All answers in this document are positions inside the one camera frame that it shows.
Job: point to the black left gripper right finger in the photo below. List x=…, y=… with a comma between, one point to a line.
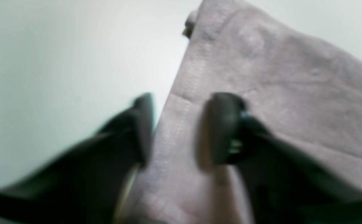
x=284, y=185

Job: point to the mauve grey t-shirt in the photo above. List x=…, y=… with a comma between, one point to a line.
x=305, y=91

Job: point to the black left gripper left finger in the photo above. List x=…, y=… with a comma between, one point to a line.
x=88, y=183

